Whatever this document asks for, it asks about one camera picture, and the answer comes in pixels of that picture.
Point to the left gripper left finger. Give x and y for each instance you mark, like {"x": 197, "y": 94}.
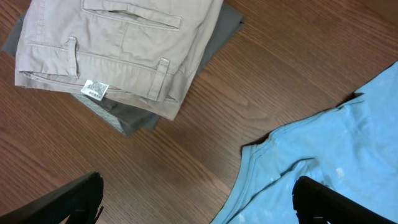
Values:
{"x": 78, "y": 202}

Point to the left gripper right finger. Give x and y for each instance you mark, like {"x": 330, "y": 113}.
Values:
{"x": 316, "y": 203}

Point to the light blue t-shirt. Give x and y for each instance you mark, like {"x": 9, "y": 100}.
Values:
{"x": 351, "y": 149}

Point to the folded grey garment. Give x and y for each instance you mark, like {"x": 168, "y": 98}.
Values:
{"x": 129, "y": 119}

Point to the folded beige trousers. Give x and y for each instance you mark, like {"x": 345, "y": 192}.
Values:
{"x": 143, "y": 53}

